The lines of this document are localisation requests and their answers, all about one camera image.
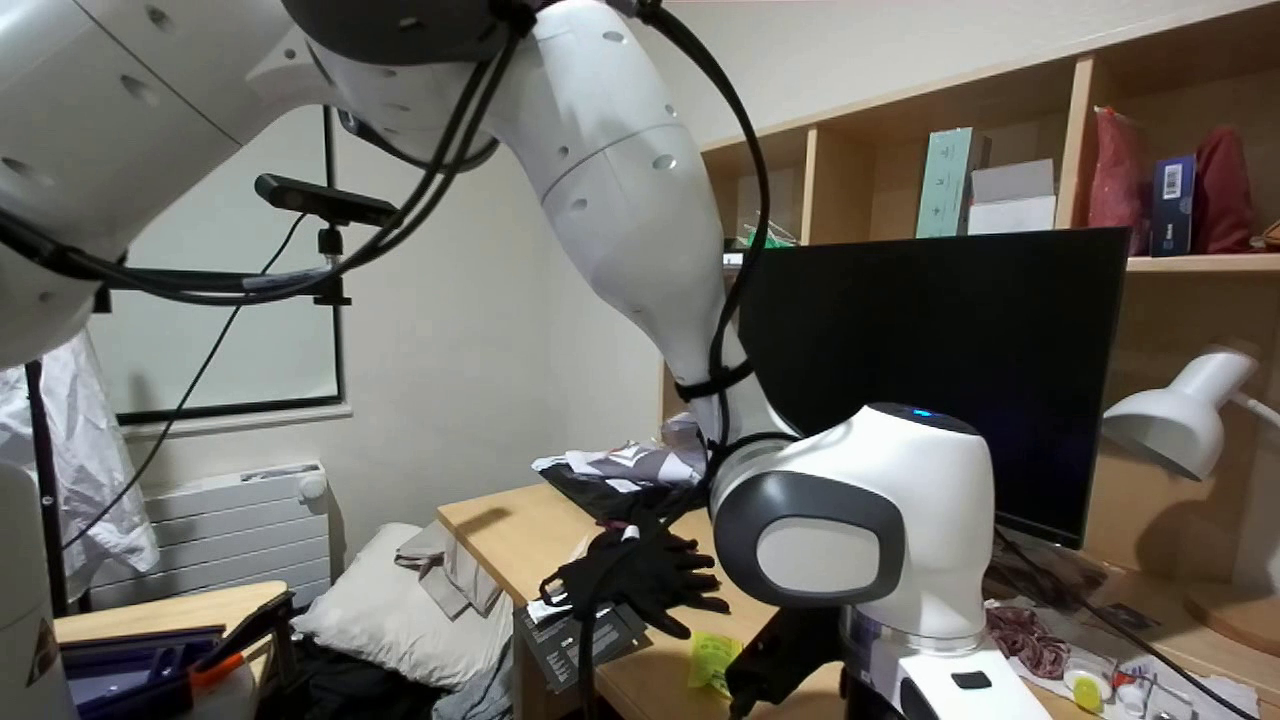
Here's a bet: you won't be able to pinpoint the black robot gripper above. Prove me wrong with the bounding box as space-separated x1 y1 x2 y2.
724 603 860 720

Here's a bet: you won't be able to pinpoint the small green object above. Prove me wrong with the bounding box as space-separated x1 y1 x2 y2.
683 629 744 701

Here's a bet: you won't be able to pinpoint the purple plastic tray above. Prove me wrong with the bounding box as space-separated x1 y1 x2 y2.
56 625 231 720

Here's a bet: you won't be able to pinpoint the black glove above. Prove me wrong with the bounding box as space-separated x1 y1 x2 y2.
536 522 738 646

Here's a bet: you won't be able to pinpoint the dark box white label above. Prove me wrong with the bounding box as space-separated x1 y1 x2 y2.
514 596 660 701

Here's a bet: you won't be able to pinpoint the white snack packet dark contents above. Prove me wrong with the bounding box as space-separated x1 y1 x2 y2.
986 596 1261 720

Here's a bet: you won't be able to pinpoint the dark patterned clothes pile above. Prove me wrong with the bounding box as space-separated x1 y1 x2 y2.
528 410 717 528

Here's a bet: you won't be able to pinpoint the grey cloth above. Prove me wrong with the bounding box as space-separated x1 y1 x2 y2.
392 513 508 625

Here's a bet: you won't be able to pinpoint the large black monitor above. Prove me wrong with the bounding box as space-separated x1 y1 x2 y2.
738 224 1135 554

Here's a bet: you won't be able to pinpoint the white pillow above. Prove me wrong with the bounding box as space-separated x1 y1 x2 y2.
290 522 522 693

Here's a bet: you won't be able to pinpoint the white desk lamp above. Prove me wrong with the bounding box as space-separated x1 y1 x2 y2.
1099 343 1280 489

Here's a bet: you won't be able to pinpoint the teal box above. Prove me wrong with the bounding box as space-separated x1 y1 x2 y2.
914 124 979 244

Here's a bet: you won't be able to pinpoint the white radiator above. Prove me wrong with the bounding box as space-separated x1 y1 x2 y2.
136 458 339 615

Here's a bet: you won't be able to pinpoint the black and orange tool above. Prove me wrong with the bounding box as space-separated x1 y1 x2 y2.
183 587 301 701

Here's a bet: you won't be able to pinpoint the maroon package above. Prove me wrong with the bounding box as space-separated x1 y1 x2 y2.
1085 104 1160 253

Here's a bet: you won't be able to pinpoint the blue box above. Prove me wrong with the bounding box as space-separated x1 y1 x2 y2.
1150 154 1205 260

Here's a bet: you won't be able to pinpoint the wooden bookshelf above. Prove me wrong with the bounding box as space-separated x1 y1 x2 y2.
660 0 1280 659

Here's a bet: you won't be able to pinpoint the reddish brown package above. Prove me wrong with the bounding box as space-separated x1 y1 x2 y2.
1194 124 1268 260

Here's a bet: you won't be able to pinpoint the wooden side table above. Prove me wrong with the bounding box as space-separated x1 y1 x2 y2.
47 578 301 720

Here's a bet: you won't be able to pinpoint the black framed window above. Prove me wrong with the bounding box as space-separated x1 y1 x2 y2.
83 104 351 432

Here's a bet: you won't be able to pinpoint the white hanging cloth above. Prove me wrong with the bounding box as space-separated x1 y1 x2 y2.
0 327 170 603

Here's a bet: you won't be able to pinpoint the black stand pole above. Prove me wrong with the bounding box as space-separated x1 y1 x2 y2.
22 354 76 619

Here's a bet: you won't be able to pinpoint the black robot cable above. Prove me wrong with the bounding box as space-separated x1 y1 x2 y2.
0 0 781 460

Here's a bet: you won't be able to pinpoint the black camera clamp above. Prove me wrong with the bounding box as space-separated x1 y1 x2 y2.
308 218 359 318

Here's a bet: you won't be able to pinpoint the black stereo camera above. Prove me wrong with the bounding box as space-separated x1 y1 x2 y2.
253 170 404 232

